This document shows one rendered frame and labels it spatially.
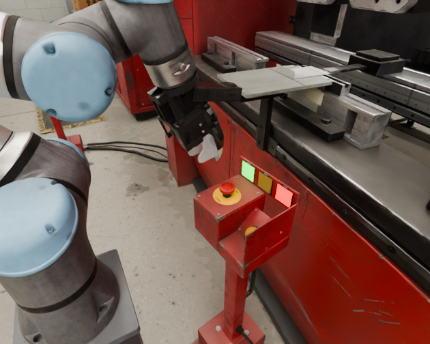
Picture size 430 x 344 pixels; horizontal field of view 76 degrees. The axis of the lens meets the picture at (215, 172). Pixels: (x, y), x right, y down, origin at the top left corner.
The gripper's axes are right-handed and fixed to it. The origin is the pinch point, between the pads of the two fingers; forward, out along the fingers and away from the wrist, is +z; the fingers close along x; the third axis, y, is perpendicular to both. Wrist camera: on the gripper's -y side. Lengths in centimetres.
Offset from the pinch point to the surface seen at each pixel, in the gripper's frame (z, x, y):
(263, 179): 12.9, 4.5, -7.3
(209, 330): 74, -2, 29
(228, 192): 11.3, 1.6, 1.8
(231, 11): 11, -86, -79
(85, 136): 90, -215, 17
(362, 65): 12, -1, -58
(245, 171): 14.4, -2.2, -7.0
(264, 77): 1.3, -12.7, -28.4
